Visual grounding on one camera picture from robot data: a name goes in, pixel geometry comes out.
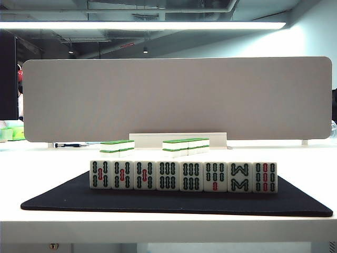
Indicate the red background object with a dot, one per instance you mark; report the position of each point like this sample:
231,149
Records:
19,75

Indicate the seven bamboo mahjong tile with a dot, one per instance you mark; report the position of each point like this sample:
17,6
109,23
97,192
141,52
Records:
215,176

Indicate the five bamboo mahjong tile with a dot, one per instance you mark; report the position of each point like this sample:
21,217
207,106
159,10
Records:
122,175
100,174
144,175

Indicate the metal screw under table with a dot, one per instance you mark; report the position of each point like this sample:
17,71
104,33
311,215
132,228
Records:
53,246

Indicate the bright green box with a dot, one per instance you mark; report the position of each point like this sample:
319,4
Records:
19,133

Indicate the clear plastic object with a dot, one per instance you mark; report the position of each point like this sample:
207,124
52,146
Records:
334,129

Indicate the six bamboo mahjong tile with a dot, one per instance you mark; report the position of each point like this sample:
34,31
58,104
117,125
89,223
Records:
167,175
191,176

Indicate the eight bamboo mahjong tile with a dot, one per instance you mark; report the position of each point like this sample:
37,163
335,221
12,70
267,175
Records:
239,176

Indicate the nine bamboo mahjong tile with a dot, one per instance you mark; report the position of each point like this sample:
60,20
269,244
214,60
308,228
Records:
265,176

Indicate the black rectangular mat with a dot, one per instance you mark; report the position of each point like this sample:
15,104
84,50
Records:
158,203

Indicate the black pillar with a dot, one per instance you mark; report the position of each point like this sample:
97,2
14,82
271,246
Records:
8,76

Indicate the grey desk divider panel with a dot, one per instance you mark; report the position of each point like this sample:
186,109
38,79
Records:
176,97

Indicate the black blue screwdriver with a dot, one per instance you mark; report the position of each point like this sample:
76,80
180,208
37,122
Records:
67,145

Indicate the white long rail box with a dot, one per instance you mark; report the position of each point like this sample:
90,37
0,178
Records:
147,138

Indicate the long white ceiling light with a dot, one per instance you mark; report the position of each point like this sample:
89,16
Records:
142,25

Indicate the pale green box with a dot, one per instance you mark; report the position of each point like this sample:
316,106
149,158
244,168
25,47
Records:
6,134

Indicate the white divider foot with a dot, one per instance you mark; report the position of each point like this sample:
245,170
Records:
50,145
304,142

